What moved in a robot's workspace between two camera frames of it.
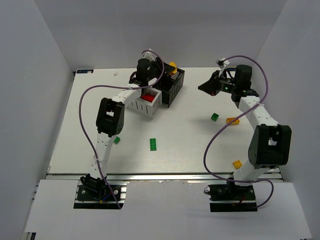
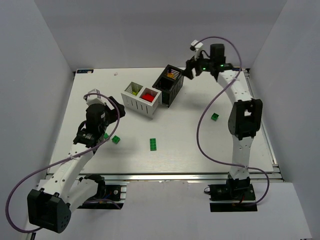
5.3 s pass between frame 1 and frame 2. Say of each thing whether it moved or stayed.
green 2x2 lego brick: stayed
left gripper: moved
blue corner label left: stayed
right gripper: moved
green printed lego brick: stayed
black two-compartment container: stayed
